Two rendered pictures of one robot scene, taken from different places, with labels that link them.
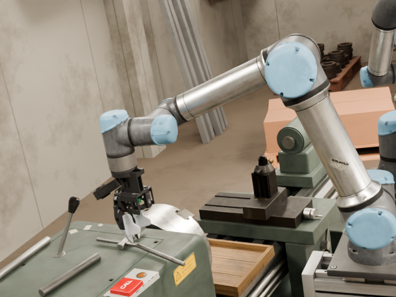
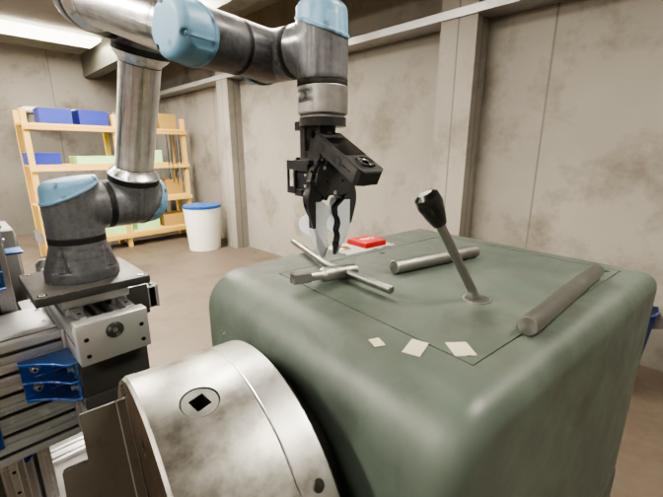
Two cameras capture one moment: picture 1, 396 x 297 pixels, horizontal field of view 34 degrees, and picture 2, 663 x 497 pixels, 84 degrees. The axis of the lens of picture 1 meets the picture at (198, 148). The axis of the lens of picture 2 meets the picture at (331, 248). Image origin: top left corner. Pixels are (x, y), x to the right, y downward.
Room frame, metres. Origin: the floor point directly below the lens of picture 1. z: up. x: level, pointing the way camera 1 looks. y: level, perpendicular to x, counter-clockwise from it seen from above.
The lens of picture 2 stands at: (2.18, 0.39, 1.45)
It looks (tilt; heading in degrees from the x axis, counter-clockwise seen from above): 15 degrees down; 198
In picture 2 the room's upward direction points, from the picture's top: straight up
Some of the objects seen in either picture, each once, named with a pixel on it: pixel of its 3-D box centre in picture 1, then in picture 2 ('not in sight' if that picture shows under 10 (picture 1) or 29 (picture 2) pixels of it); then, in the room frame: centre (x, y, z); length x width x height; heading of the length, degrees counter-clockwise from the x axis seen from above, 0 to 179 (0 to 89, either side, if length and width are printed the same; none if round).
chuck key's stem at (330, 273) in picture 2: (132, 236); (325, 274); (1.68, 0.23, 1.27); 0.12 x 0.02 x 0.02; 145
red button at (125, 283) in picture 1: (126, 287); (366, 243); (1.42, 0.23, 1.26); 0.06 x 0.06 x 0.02; 57
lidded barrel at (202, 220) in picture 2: not in sight; (203, 226); (-2.56, -3.22, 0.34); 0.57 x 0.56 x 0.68; 154
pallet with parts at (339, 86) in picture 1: (317, 63); not in sight; (8.13, -1.68, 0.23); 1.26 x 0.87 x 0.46; 154
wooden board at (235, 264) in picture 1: (213, 264); not in sight; (2.16, 0.02, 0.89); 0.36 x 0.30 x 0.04; 57
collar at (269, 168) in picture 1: (263, 167); not in sight; (2.40, -0.24, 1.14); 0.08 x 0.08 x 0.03
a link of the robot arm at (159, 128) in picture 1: (155, 128); (263, 55); (1.60, 0.10, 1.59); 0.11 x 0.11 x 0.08; 72
